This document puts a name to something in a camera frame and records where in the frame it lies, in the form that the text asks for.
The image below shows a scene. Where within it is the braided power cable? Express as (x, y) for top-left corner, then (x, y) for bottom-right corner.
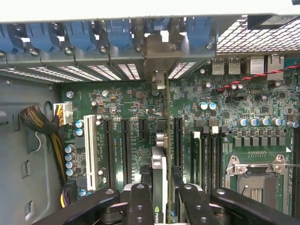
(20, 105), (68, 186)

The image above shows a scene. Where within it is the red black twisted wire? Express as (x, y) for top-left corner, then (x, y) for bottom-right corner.
(217, 63), (300, 93)

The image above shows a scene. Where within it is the black power connector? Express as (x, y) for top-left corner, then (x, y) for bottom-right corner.
(60, 179), (78, 208)

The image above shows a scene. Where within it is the blue card retention clip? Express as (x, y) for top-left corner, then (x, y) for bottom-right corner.
(63, 21), (97, 52)
(24, 22), (60, 54)
(185, 16), (213, 49)
(0, 23), (24, 55)
(145, 17), (171, 31)
(105, 20), (134, 50)

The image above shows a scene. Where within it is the white expansion slot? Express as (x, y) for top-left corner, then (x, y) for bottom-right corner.
(83, 114), (99, 191)

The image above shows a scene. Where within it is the black open PC case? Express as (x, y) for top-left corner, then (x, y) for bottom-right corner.
(0, 13), (300, 225)

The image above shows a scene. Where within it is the black RAM slot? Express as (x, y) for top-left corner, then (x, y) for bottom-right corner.
(292, 127), (300, 218)
(219, 127), (227, 188)
(202, 127), (211, 193)
(210, 126), (220, 188)

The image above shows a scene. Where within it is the short black expansion slot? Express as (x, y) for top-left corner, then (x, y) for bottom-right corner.
(137, 118), (149, 141)

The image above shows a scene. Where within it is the silver USB port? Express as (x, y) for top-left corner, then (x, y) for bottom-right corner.
(228, 57), (241, 75)
(212, 57), (225, 75)

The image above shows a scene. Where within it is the silver video port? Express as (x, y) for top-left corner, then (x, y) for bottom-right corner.
(249, 57), (265, 75)

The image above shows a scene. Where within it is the green motherboard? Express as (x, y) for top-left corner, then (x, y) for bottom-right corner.
(60, 56), (300, 218)

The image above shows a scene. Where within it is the white power connector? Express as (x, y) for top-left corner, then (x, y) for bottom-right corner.
(53, 102), (74, 126)

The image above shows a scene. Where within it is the silver ethernet port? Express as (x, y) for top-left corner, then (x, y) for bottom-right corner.
(267, 55), (285, 82)

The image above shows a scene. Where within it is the CPU socket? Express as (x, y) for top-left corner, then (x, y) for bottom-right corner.
(225, 154), (293, 216)

